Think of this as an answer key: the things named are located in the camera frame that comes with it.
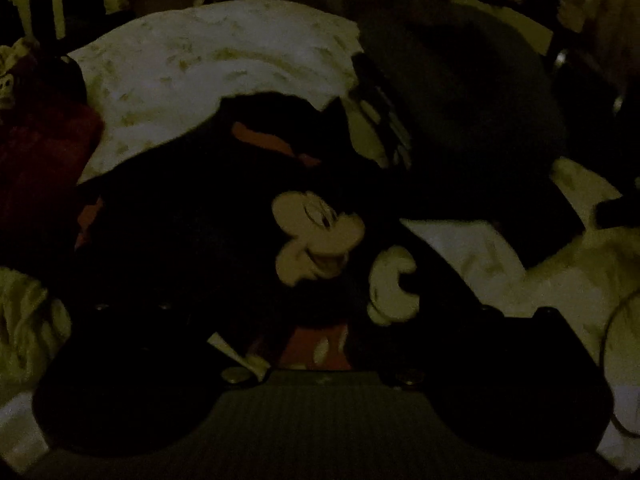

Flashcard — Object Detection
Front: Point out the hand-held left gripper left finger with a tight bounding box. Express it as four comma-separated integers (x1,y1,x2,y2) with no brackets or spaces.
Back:
87,300,261,386

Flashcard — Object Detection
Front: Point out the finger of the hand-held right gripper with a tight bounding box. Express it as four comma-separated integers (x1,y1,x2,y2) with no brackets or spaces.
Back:
594,192,640,230

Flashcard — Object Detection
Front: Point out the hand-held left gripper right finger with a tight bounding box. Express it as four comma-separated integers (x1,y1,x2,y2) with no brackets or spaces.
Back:
387,304,566,391

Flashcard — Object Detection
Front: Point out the black cartoon print shirt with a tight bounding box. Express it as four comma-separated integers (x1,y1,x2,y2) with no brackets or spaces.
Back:
70,91,426,373

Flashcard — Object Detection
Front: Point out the pale green crumpled cloth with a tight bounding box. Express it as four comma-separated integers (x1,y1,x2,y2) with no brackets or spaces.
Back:
0,267,73,391

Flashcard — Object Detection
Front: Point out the dark green cloth pile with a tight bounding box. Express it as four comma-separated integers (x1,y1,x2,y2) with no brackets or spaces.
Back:
357,7,588,268

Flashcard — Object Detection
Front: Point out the dark red pillow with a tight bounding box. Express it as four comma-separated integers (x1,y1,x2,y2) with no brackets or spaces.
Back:
0,55,106,261

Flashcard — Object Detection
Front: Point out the white leaf print blanket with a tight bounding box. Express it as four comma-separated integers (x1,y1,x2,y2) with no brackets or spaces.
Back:
0,0,640,461

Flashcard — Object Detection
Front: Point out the brown patterned pillow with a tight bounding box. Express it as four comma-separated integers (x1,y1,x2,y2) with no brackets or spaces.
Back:
0,35,43,113

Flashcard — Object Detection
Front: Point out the thin dark cable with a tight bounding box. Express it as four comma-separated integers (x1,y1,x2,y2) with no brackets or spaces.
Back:
599,287,640,438

